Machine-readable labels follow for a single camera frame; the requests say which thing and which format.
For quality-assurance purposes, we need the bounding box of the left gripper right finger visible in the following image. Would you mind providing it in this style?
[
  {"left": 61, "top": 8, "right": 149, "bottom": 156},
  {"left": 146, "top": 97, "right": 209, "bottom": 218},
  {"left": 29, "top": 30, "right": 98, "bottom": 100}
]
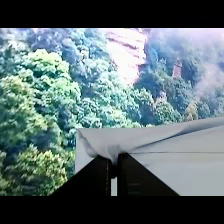
[{"left": 116, "top": 152, "right": 180, "bottom": 197}]

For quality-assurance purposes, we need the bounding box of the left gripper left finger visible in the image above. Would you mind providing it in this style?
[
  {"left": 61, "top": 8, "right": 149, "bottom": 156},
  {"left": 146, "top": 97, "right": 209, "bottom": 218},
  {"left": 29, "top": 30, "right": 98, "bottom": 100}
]
[{"left": 52, "top": 154, "right": 113, "bottom": 197}]

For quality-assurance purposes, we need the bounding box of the grey garment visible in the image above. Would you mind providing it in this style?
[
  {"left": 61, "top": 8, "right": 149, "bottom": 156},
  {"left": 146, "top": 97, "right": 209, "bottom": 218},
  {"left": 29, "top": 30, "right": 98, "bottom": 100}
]
[{"left": 74, "top": 116, "right": 224, "bottom": 197}]

